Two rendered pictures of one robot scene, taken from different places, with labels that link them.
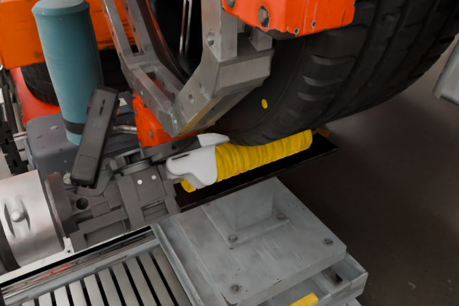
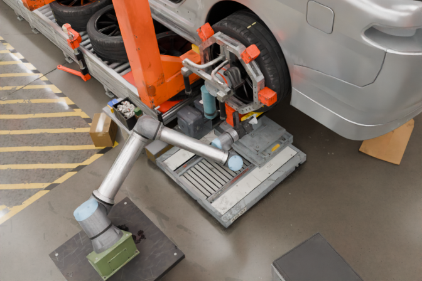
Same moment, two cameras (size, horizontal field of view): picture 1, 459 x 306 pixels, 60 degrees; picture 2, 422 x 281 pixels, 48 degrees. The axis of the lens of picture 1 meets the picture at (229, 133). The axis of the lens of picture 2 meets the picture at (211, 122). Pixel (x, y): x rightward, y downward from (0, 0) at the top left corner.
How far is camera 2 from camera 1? 2.60 m
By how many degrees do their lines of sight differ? 13
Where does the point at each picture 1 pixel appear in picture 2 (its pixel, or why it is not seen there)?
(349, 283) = (287, 139)
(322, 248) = (278, 131)
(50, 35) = (207, 96)
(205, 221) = not seen: hidden behind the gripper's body
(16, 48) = (173, 91)
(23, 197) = (233, 132)
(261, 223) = (259, 128)
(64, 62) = (210, 101)
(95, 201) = (240, 130)
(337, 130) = not seen: hidden behind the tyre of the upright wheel
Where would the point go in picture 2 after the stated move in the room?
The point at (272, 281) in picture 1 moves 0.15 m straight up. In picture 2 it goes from (266, 142) to (266, 128)
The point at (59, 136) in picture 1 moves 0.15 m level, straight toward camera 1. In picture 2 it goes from (193, 116) to (206, 127)
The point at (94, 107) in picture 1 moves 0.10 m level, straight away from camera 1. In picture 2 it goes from (235, 115) to (227, 106)
